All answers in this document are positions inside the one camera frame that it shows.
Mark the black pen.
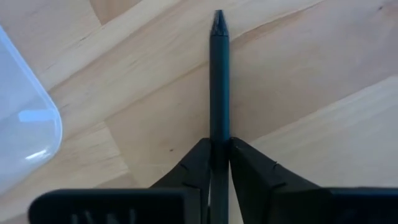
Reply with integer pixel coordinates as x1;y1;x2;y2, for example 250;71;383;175
208;9;231;224

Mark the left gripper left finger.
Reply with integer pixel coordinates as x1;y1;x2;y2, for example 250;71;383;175
149;138;213;224

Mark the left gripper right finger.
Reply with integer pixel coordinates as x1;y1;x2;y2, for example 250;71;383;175
229;137;332;224

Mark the clear plastic bin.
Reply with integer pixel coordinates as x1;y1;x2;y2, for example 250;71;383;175
0;26;63;195

